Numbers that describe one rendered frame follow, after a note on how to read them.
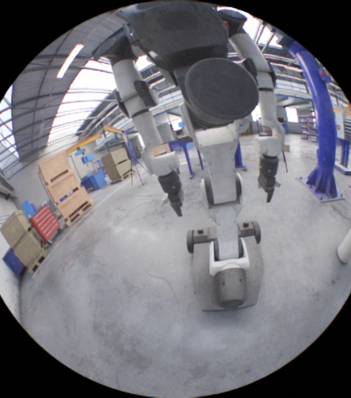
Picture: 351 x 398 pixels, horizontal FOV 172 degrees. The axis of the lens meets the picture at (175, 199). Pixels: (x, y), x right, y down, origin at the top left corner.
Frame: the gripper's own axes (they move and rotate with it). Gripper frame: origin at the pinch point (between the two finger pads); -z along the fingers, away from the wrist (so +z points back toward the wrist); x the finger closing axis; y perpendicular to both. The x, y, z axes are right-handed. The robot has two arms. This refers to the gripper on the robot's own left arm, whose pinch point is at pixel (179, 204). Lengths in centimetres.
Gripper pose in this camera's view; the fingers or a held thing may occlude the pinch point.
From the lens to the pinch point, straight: 58.7
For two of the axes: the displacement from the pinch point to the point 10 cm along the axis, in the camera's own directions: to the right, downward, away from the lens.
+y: -9.4, 1.6, 3.0
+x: 1.2, -6.8, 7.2
